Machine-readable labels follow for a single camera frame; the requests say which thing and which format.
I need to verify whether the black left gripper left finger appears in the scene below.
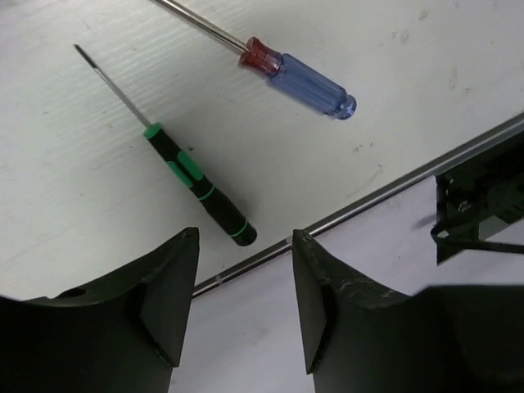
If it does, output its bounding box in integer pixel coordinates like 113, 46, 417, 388
1, 228, 200, 392

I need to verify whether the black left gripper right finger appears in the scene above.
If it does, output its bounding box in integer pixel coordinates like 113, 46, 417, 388
292, 230, 523, 392

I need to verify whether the thin black precision screwdriver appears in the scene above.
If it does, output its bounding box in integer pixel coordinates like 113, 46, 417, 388
74, 44, 257, 246

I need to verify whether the red blue handled screwdriver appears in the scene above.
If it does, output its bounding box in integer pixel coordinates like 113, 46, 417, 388
156, 0, 357, 120

